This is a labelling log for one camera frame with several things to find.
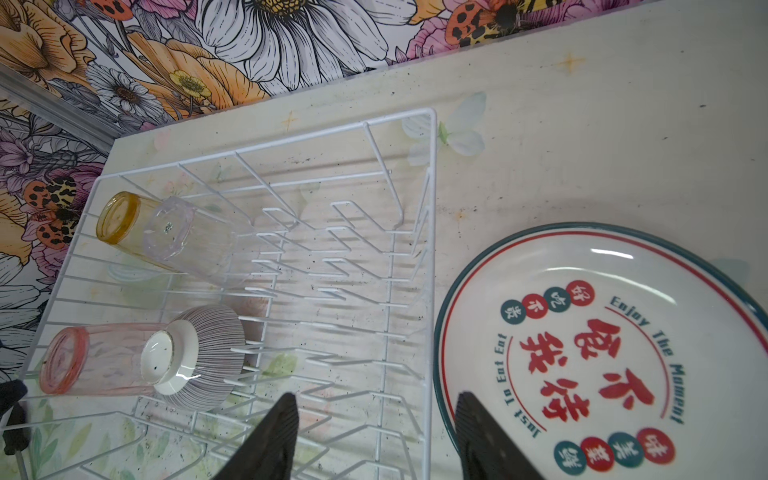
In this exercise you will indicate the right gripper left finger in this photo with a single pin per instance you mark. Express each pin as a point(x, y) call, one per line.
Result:
point(268, 452)

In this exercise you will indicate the pink glass tumbler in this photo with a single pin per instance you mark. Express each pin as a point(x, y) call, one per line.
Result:
point(106, 360)

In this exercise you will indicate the clear glass tumbler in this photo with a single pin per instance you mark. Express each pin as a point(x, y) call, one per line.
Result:
point(208, 246)

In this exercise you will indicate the yellow glass tumbler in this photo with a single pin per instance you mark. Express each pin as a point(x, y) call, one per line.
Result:
point(127, 222)

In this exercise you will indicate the white plate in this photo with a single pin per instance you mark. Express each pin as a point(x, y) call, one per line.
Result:
point(605, 352)

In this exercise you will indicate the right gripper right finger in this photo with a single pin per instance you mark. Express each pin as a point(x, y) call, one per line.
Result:
point(485, 450)

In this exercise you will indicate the white wire dish rack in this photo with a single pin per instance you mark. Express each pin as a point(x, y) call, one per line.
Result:
point(345, 221)

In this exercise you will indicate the striped ceramic bowl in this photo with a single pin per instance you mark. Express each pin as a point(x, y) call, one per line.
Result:
point(191, 362)

